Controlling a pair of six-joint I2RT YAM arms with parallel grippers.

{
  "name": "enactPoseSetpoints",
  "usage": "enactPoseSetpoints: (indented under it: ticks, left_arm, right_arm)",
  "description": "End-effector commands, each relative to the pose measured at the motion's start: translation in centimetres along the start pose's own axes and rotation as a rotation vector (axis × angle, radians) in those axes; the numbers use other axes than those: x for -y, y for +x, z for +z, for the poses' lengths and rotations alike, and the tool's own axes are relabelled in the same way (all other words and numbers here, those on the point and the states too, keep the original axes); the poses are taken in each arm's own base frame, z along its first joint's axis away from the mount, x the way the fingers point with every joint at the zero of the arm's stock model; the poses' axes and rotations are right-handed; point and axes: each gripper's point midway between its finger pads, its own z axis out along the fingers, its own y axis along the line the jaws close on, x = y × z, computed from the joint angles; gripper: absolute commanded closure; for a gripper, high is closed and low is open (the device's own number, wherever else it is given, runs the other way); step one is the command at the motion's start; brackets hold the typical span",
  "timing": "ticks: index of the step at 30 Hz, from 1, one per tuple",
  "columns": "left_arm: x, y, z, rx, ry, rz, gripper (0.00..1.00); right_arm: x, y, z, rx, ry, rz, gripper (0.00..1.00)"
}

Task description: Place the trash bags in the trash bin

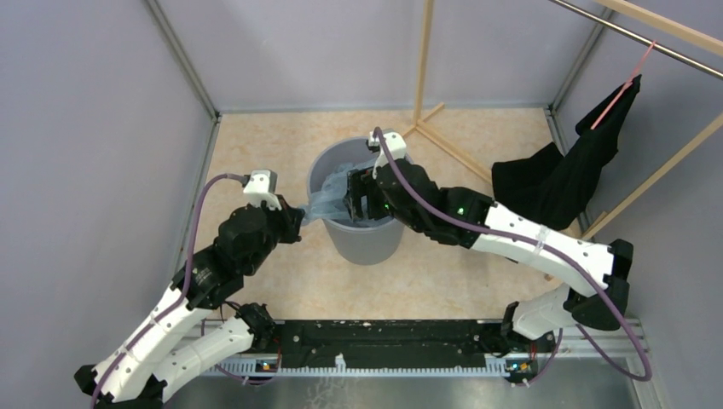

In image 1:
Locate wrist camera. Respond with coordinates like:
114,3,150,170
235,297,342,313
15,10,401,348
366,127,407,180
243,169,281,210

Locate pink clothes hanger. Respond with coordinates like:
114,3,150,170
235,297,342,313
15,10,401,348
590,40,657,130

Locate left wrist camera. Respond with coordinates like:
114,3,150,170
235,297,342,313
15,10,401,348
243,169,281,210

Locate wooden clothes rack frame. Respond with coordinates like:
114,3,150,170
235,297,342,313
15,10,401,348
421,1,722,276

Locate white slotted cable duct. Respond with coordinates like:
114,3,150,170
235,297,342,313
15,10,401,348
203,355,510,377

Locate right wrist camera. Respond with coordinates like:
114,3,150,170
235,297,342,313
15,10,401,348
366,127,407,180

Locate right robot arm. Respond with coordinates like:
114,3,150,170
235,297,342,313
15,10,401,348
344,159,633,351

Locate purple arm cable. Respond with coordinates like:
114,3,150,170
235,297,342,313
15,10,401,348
90,173,281,409
373,126,654,383

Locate metal hanging rail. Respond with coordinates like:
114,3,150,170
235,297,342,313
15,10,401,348
550,0,722,80

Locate black hanging t-shirt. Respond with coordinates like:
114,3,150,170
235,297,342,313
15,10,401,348
491,75,642,230

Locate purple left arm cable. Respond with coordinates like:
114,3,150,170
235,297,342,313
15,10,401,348
90,173,281,409

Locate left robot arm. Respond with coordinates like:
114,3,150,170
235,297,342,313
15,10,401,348
74,196,304,408

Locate grey round trash bin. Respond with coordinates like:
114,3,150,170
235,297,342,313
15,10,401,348
306,136,405,266

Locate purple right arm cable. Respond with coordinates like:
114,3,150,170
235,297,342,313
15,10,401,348
373,126,654,383

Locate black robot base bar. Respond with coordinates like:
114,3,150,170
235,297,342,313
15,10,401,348
220,318,558,371

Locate blue plastic trash bag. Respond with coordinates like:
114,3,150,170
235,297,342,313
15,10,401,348
300,160,392,228

